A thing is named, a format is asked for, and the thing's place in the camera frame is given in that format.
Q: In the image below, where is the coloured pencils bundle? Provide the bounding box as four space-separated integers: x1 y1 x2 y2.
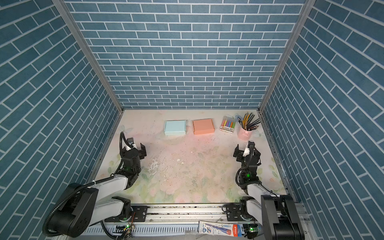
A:
237 113 261 131

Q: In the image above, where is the white blue red package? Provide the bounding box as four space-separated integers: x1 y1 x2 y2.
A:
199 221 243 237

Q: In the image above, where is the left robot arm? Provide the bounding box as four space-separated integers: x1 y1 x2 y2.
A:
42 143 147 238

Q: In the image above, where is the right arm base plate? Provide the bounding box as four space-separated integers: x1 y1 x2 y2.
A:
222 203 248 222

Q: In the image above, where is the aluminium front rail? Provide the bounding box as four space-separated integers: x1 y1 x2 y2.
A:
59 202 317 240

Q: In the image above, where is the box of coloured markers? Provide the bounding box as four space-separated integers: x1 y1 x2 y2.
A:
220 116 236 134

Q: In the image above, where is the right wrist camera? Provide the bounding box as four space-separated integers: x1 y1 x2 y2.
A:
243 141 255 157

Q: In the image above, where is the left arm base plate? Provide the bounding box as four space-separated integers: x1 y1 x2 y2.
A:
104 206 149 223

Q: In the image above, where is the pink pencil cup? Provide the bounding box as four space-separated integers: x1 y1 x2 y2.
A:
238 127 252 141

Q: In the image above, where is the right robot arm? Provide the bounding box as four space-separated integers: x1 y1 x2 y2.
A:
233 141 305 240

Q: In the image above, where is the light blue paper box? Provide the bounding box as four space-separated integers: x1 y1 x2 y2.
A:
164 120 187 136

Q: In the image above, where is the left black corrugated cable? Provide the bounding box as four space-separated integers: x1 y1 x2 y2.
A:
41 131 133 238

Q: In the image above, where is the pink paper box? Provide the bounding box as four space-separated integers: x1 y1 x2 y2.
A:
193 119 215 135

